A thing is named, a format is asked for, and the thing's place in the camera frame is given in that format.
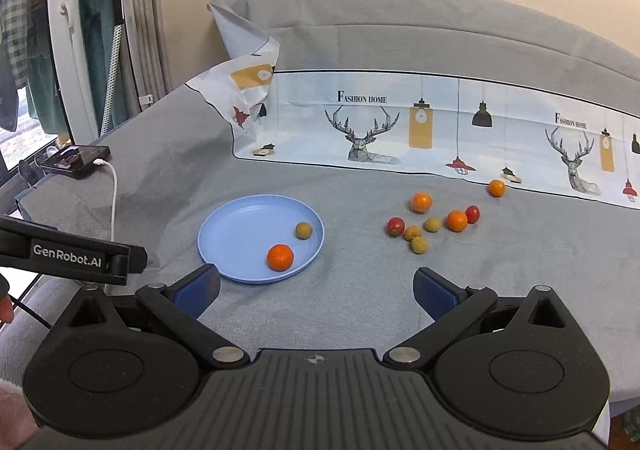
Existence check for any brown longan fruit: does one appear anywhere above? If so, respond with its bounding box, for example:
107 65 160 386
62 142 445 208
410 236 430 254
402 225 422 241
423 217 442 233

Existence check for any orange tangerine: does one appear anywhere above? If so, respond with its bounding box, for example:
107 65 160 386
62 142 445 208
409 192 433 214
446 210 469 233
267 243 295 271
487 179 506 198

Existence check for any blue round plate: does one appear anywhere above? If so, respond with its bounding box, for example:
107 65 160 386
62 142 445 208
196 195 326 285

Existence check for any red cherry tomato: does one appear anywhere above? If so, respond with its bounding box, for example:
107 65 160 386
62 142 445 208
465 205 480 224
385 217 406 238

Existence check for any person's left hand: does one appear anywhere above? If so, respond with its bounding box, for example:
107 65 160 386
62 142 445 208
0 295 14 323

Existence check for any black smartphone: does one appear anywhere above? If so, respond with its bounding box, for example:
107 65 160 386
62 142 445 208
38 145 111 179

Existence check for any orange tangerine in plate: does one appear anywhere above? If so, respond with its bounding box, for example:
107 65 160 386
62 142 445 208
267 243 295 271

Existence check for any longan in plate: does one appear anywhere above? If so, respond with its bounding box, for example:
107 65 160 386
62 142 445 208
295 222 314 240

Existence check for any pink fuzzy sleeve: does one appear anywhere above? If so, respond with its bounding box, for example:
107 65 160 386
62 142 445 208
0 380 39 450

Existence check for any printed deer tablecloth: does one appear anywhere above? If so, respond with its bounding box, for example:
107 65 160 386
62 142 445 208
189 0 639 209

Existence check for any hanging plaid shirt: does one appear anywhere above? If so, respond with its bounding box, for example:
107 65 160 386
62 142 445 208
0 0 30 132

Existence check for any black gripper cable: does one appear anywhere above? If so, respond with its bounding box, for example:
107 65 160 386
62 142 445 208
8 294 53 331

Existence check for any white charging cable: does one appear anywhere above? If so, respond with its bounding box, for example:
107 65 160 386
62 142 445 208
92 157 120 297

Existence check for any white mirror frame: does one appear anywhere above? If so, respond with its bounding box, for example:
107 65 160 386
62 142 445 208
48 0 99 144

